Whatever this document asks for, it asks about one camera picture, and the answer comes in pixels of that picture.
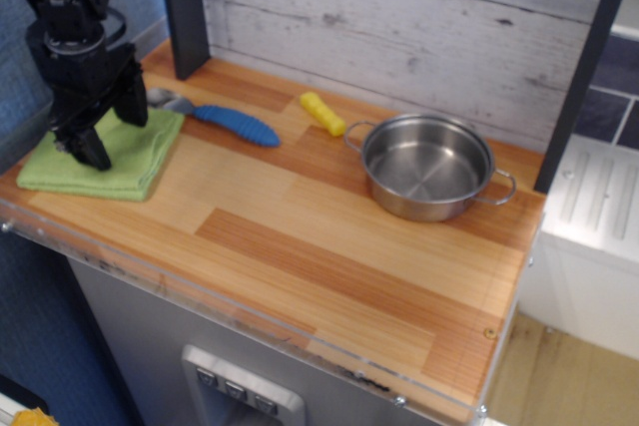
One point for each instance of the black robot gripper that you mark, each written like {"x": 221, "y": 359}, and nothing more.
{"x": 88, "y": 80}

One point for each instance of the green cloth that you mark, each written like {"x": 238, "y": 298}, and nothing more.
{"x": 136, "y": 155}

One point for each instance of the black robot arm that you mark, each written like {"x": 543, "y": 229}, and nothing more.
{"x": 79, "y": 21}

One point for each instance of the yellow plastic corn piece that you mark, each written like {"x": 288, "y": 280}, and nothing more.
{"x": 316, "y": 107}

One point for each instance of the silver dispenser button panel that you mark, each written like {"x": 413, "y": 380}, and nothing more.
{"x": 211, "y": 377}

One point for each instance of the yellow object bottom left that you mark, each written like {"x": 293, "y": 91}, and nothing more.
{"x": 33, "y": 417}

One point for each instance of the stainless steel pot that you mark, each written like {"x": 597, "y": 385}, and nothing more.
{"x": 428, "y": 168}

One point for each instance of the white ribbed cabinet top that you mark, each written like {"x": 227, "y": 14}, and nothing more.
{"x": 593, "y": 199}

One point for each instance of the dark left shelf post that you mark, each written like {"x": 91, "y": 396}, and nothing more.
{"x": 189, "y": 35}

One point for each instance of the dark shelf post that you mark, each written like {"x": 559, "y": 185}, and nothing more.
{"x": 189, "y": 35}
{"x": 595, "y": 43}

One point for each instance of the blue handled metal spoon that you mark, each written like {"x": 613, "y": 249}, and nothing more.
{"x": 246, "y": 127}

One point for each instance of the dark right shelf post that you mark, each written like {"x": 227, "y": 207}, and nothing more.
{"x": 595, "y": 43}

